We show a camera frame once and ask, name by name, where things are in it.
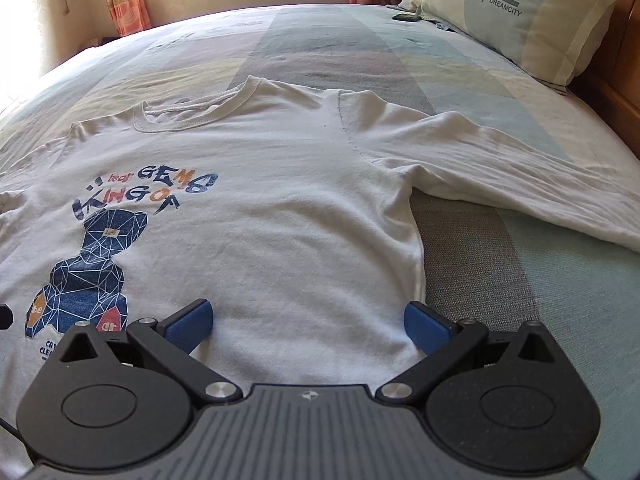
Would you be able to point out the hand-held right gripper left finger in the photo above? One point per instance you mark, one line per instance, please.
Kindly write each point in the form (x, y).
(192, 327)

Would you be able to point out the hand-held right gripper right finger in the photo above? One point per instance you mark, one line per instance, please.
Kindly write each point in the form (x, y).
(425, 330)

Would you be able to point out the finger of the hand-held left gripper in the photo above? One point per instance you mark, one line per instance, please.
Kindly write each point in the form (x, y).
(5, 316)

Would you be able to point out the white long-sleeve shirt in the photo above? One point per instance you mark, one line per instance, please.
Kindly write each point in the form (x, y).
(280, 200)

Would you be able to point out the dark low cabinet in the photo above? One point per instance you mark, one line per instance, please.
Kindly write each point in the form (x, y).
(107, 38)

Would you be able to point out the black phone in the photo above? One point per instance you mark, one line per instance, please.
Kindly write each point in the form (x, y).
(406, 17)

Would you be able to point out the wooden headboard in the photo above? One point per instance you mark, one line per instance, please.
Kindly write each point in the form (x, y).
(615, 75)

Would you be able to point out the large pastel printed pillow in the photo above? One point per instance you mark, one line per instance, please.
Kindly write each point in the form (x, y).
(520, 15)

